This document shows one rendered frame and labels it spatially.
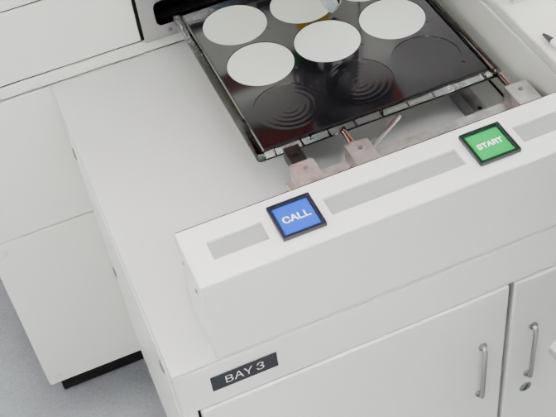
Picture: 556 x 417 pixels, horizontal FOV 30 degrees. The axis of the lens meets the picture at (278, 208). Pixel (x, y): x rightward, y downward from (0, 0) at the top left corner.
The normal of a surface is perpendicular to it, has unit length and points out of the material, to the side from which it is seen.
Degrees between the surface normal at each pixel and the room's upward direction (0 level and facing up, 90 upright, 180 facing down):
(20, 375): 0
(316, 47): 0
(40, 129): 90
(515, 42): 90
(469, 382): 90
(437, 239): 90
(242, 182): 0
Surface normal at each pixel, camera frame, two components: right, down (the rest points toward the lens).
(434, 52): -0.10, -0.68
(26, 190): 0.38, 0.65
